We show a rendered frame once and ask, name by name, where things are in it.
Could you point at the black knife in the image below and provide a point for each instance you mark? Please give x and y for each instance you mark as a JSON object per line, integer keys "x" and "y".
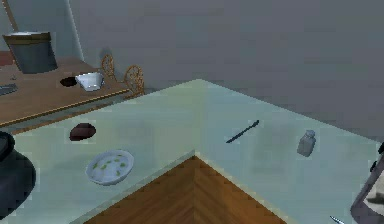
{"x": 242, "y": 131}

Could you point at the pale green worktop counter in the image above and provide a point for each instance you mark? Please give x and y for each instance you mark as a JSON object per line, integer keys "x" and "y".
{"x": 233, "y": 160}

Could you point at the white plate with green bits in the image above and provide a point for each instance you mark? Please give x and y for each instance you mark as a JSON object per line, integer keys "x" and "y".
{"x": 110, "y": 166}

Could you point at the white square bowl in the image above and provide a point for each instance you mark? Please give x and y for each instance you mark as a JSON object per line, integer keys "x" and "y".
{"x": 90, "y": 81}

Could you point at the dark red potato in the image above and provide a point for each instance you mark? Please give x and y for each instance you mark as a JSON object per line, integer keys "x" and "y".
{"x": 82, "y": 131}

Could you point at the grey salt shaker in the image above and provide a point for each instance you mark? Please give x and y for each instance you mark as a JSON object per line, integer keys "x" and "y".
{"x": 306, "y": 144}

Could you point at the dark round dish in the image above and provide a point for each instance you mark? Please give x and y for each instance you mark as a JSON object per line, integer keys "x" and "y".
{"x": 68, "y": 81}

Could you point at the brown wooden table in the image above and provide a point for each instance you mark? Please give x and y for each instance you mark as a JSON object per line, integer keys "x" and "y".
{"x": 43, "y": 96}

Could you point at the grey bin with brown rim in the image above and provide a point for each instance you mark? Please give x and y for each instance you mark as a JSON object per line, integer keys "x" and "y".
{"x": 31, "y": 53}

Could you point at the silver blade tip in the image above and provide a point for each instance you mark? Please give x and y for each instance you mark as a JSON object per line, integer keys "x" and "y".
{"x": 337, "y": 220}

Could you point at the grey flat utensil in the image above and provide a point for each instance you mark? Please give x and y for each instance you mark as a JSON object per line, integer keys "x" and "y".
{"x": 8, "y": 89}

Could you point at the black kettle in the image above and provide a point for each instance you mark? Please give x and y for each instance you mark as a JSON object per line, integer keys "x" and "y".
{"x": 15, "y": 175}

